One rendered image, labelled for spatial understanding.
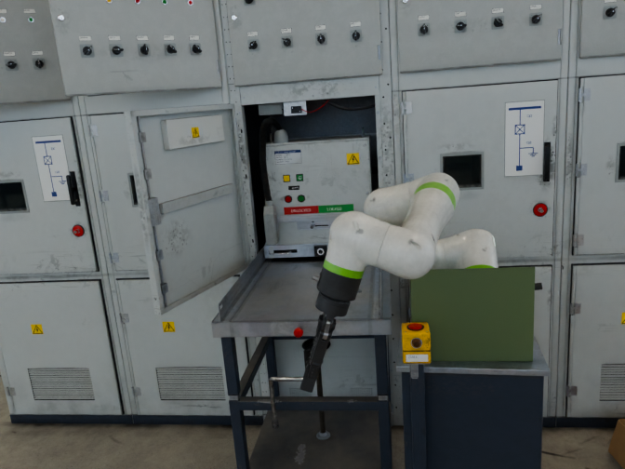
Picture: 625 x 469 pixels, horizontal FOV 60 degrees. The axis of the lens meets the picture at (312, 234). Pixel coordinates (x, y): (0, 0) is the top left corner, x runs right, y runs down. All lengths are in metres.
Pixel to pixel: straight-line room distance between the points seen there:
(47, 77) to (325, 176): 1.29
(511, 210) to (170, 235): 1.42
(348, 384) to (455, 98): 1.41
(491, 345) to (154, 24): 1.73
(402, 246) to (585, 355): 1.74
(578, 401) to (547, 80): 1.44
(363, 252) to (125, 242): 1.73
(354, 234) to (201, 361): 1.77
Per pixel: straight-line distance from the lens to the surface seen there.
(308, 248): 2.53
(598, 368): 2.82
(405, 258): 1.15
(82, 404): 3.21
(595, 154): 2.53
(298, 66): 2.39
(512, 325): 1.77
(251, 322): 1.91
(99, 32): 2.33
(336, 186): 2.46
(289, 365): 2.73
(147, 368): 2.94
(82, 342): 3.03
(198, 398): 2.92
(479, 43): 2.40
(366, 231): 1.17
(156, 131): 2.11
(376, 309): 1.92
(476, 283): 1.70
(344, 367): 2.70
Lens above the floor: 1.57
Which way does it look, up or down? 14 degrees down
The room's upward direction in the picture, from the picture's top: 4 degrees counter-clockwise
